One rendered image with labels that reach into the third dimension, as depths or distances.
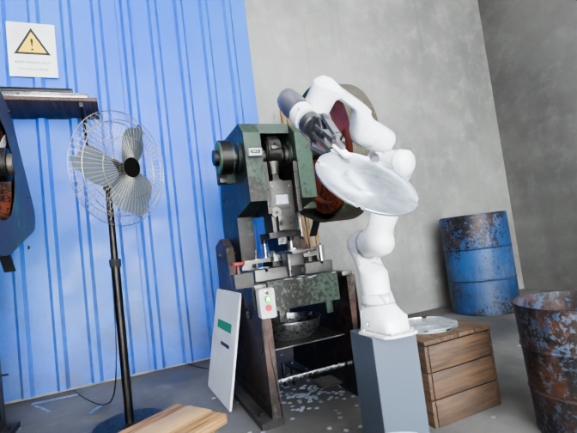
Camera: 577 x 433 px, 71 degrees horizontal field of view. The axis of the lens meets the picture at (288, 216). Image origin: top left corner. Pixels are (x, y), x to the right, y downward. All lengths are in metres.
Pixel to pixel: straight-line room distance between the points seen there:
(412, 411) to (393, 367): 0.18
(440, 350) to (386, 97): 3.04
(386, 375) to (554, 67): 4.05
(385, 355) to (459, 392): 0.53
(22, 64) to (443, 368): 3.27
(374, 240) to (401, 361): 0.44
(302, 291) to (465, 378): 0.82
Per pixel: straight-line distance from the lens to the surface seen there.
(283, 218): 2.18
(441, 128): 4.75
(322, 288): 2.12
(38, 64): 3.57
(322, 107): 1.42
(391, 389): 1.60
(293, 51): 4.07
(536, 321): 1.75
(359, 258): 1.59
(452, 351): 1.93
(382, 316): 1.52
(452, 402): 1.97
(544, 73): 5.11
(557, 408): 1.83
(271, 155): 2.26
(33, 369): 3.36
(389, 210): 1.03
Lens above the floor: 0.81
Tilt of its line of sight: 4 degrees up
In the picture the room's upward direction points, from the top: 7 degrees counter-clockwise
